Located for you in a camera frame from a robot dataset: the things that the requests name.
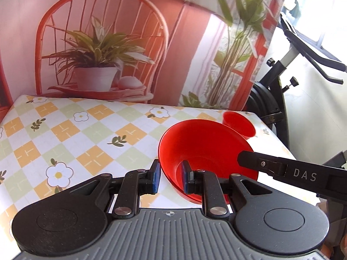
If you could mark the large red bowl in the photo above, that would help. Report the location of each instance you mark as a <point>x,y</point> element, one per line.
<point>206,145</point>

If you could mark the small red bowl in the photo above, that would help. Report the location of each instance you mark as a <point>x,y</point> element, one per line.
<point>239,123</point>

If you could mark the black exercise bike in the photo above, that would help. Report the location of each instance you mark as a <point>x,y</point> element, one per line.
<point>266,98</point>

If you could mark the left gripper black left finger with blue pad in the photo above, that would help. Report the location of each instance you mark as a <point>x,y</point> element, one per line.
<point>121,195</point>

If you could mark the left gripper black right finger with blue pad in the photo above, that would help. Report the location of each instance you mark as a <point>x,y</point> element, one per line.
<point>211,188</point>

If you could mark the checkered floral tablecloth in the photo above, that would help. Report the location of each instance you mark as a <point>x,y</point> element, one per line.
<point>49,144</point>

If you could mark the printed room backdrop cloth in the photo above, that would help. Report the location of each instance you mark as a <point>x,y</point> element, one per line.
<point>192,53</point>

